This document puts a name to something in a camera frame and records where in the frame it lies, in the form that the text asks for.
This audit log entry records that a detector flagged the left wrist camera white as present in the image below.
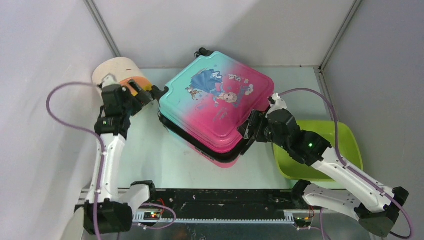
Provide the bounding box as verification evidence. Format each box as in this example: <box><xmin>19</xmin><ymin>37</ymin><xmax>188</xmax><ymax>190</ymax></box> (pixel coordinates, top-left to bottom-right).
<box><xmin>98</xmin><ymin>73</ymin><xmax>120</xmax><ymax>91</ymax></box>

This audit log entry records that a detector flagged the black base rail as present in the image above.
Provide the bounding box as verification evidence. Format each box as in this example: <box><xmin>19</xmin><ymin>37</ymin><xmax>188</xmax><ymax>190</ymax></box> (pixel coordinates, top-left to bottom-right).
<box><xmin>138</xmin><ymin>188</ymin><xmax>317</xmax><ymax>220</ymax></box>

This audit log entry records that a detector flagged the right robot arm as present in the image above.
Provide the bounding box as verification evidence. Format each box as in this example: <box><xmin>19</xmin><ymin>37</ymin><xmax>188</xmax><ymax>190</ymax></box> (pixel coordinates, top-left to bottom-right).
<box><xmin>237</xmin><ymin>109</ymin><xmax>409</xmax><ymax>238</ymax></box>

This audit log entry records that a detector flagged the pink teal cartoon suitcase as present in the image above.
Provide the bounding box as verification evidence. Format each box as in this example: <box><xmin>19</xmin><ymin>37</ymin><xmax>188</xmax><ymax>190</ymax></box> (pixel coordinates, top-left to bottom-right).
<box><xmin>158</xmin><ymin>47</ymin><xmax>275</xmax><ymax>168</ymax></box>

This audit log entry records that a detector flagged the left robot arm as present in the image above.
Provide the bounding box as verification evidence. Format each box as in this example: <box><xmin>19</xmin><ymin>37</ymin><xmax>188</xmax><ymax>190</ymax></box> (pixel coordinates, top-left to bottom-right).
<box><xmin>80</xmin><ymin>79</ymin><xmax>158</xmax><ymax>239</ymax></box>

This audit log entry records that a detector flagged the lime green plastic tray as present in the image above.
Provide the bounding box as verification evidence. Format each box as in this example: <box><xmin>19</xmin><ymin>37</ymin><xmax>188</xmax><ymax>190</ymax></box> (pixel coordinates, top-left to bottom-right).
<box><xmin>273</xmin><ymin>120</ymin><xmax>364</xmax><ymax>182</ymax></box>

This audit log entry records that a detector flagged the grey cable duct strip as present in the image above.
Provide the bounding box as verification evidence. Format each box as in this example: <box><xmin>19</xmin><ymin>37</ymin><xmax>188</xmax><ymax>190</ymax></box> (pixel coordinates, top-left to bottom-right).
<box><xmin>132</xmin><ymin>211</ymin><xmax>295</xmax><ymax>224</ymax></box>

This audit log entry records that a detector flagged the cream orange cylindrical container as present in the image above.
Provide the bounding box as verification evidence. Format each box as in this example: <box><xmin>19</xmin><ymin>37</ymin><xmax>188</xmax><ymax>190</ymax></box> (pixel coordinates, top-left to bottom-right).
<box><xmin>92</xmin><ymin>57</ymin><xmax>153</xmax><ymax>96</ymax></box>

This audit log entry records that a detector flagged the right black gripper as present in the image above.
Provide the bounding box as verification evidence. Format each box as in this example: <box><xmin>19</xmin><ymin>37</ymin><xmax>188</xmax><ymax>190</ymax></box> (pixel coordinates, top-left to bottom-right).
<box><xmin>236</xmin><ymin>109</ymin><xmax>289</xmax><ymax>151</ymax></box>

